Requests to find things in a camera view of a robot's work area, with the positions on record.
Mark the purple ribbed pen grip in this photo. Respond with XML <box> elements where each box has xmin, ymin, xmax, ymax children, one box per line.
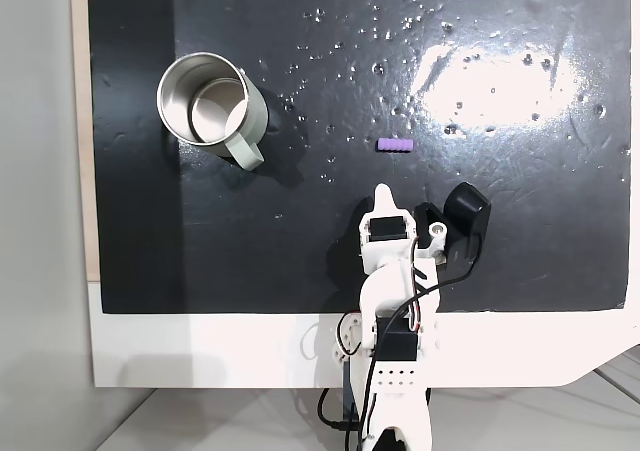
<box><xmin>376</xmin><ymin>137</ymin><xmax>416</xmax><ymax>153</ymax></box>

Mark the black table mat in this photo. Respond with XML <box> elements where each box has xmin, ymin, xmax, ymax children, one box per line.
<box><xmin>87</xmin><ymin>0</ymin><xmax>630</xmax><ymax>315</ymax></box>

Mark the white base board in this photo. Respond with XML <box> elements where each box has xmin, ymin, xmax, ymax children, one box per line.
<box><xmin>87</xmin><ymin>280</ymin><xmax>640</xmax><ymax>390</ymax></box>

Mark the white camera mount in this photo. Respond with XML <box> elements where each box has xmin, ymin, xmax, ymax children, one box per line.
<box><xmin>417</xmin><ymin>220</ymin><xmax>449</xmax><ymax>265</ymax></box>

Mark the black oval camera box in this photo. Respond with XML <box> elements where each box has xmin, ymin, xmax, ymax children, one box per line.
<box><xmin>442</xmin><ymin>181</ymin><xmax>493</xmax><ymax>267</ymax></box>

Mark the red white servo wire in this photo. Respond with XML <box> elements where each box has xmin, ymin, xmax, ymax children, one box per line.
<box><xmin>333</xmin><ymin>311</ymin><xmax>363</xmax><ymax>365</ymax></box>

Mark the stainless steel cup with handle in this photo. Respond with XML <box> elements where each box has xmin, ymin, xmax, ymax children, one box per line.
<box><xmin>156</xmin><ymin>52</ymin><xmax>270</xmax><ymax>172</ymax></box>

